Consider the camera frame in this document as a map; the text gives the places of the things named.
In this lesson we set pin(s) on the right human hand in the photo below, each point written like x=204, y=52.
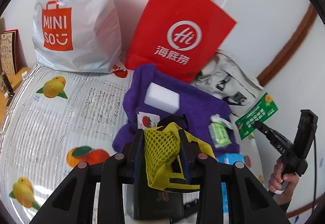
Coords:
x=277, y=181

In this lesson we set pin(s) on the dark green book box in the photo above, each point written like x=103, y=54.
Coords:
x=145, y=203

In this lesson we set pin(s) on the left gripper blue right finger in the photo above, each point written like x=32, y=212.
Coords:
x=188, y=153

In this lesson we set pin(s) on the blue tissue pack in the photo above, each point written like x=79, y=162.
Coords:
x=228, y=158

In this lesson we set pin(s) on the fruit print tablecloth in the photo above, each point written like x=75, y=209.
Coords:
x=52, y=114

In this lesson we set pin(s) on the white sponge block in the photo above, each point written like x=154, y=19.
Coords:
x=162, y=98

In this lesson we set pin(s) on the small green tissue pack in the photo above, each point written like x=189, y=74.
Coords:
x=218, y=131

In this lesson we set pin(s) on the green wet wipe packet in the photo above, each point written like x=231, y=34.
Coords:
x=264, y=108

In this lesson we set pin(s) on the yellow mesh pouch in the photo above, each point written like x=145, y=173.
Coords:
x=165, y=168

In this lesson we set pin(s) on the purple towel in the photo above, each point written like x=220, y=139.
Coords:
x=197, y=105

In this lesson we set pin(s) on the patterned book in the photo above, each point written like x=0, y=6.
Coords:
x=9, y=42

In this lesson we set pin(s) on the small fruit print packet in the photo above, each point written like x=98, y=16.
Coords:
x=147, y=120

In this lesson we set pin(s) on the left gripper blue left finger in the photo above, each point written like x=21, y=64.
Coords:
x=135, y=157

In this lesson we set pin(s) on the beige Nike pouch bag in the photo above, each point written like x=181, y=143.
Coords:
x=225, y=79

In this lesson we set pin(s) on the white Miniso plastic bag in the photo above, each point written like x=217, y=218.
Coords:
x=77, y=35

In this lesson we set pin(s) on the wooden chair back frame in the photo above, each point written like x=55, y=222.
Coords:
x=290, y=48

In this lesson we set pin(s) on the red paper shopping bag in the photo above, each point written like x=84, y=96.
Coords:
x=179, y=36

